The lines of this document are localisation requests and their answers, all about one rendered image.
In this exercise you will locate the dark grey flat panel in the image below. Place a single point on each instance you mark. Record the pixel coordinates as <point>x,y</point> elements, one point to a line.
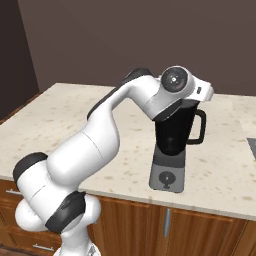
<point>252,144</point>

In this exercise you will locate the wooden drawer front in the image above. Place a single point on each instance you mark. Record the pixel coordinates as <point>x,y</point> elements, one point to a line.
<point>25,241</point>
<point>6,185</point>

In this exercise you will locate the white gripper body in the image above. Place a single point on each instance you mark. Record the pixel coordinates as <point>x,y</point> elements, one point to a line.
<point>208,91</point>

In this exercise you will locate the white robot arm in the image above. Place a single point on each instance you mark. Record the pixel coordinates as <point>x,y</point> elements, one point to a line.
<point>86,150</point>

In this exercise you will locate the black and grey blender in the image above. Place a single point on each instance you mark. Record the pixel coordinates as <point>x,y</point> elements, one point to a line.
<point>173,133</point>

